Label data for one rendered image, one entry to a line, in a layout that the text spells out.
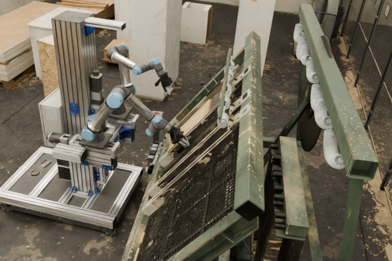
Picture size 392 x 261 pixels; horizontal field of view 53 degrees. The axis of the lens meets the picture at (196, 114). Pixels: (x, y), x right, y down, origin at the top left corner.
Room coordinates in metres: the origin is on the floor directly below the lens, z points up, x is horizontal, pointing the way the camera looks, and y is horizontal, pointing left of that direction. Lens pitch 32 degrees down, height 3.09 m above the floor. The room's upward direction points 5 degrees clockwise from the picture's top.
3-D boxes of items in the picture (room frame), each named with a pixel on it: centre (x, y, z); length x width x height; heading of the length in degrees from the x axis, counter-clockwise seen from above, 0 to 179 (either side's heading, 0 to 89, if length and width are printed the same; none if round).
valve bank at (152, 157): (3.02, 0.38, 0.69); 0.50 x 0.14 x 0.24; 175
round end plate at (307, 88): (2.42, -0.78, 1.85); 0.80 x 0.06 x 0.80; 175
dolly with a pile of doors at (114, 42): (6.67, 1.46, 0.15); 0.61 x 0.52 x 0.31; 170
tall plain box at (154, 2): (5.77, 0.71, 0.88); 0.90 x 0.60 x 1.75; 170
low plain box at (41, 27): (6.11, 2.28, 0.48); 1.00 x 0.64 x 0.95; 170
